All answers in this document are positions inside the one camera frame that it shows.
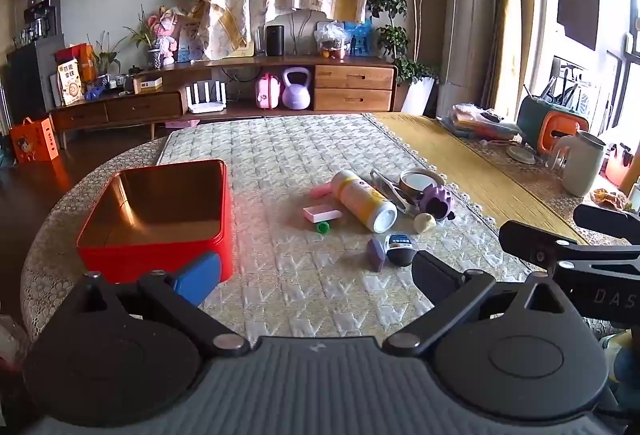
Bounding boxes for black speaker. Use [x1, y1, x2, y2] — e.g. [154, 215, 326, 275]
[265, 24, 285, 57]

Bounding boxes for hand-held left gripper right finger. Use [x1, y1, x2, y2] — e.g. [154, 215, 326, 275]
[382, 250, 571, 358]

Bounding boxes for pink eraser box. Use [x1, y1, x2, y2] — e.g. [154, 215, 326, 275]
[303, 204, 344, 224]

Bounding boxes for green and orange tissue box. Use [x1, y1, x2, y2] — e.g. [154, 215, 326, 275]
[516, 95, 591, 156]

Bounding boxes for round white coaster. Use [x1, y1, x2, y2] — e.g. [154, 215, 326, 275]
[506, 144, 538, 165]

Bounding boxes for purple spiky toy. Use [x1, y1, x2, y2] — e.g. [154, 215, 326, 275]
[417, 184, 457, 222]

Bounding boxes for pink plush doll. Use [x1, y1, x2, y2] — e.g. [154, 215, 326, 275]
[150, 6, 187, 65]

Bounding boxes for stack of plastic folders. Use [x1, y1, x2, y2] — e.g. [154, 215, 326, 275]
[440, 102, 523, 141]

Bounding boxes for black blue-labelled small bottle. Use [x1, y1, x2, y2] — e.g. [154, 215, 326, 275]
[385, 232, 418, 267]

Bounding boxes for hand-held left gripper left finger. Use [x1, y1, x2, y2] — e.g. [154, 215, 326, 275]
[70, 251, 251, 358]

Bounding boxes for purple kettlebell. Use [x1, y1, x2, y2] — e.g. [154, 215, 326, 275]
[281, 66, 313, 110]

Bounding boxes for white plant pot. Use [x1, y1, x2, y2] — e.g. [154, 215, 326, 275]
[400, 78, 438, 116]

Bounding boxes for tape roll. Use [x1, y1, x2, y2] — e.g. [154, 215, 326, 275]
[399, 168, 447, 198]

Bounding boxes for red tin box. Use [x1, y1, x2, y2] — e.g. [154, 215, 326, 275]
[76, 159, 235, 286]

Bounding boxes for white and yellow bottle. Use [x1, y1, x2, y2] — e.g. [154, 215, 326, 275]
[332, 170, 398, 234]

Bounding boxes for yellow curtain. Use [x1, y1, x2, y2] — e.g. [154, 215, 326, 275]
[482, 0, 528, 111]

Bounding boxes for dark wooden drawer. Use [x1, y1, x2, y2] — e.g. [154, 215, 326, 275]
[106, 92, 183, 123]
[52, 102, 108, 131]

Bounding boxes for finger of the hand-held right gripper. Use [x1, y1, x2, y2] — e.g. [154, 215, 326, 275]
[499, 220, 640, 267]
[573, 204, 640, 229]

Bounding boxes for black cabinet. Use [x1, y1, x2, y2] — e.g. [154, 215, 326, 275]
[5, 32, 66, 126]

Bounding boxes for orange gift bag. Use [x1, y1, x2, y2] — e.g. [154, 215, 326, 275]
[10, 116, 60, 163]

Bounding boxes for blue fabric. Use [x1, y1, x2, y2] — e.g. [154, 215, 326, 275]
[615, 345, 640, 383]

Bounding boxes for white and orange snack box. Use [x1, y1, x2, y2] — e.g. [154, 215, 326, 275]
[56, 59, 83, 107]

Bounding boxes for small green plant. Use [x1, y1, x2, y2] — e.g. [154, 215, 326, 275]
[87, 32, 126, 76]

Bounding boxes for wooden TV cabinet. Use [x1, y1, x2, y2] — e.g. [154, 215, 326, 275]
[50, 55, 401, 151]

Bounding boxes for quilted beige mat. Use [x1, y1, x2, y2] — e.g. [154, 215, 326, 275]
[156, 114, 548, 341]

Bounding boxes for coffee machine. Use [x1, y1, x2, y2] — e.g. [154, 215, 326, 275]
[22, 0, 63, 41]

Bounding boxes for purple block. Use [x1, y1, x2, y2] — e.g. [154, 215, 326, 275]
[366, 237, 387, 273]

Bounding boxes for yellow woven table runner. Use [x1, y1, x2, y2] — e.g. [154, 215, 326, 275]
[369, 112, 591, 246]

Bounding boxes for red gift box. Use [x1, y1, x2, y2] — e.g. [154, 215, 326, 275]
[55, 44, 96, 83]

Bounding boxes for white router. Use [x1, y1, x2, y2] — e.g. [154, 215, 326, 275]
[186, 82, 227, 114]

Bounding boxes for pink toy case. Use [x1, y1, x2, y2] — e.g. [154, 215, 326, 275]
[255, 72, 282, 109]

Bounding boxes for plant in patterned pot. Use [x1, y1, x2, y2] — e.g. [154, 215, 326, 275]
[125, 5, 166, 70]

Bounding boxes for clear plastic bag of fruit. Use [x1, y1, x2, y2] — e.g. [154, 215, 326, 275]
[314, 20, 351, 61]

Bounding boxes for light wooden drawer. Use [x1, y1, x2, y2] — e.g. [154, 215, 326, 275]
[314, 65, 396, 91]
[314, 89, 394, 112]

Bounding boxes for white pitcher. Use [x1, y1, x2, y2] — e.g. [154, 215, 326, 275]
[546, 130, 608, 198]

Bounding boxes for white sunglasses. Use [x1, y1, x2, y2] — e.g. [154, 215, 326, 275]
[370, 168, 418, 216]

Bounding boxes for pink tube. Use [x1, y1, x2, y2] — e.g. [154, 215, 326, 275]
[310, 182, 341, 200]

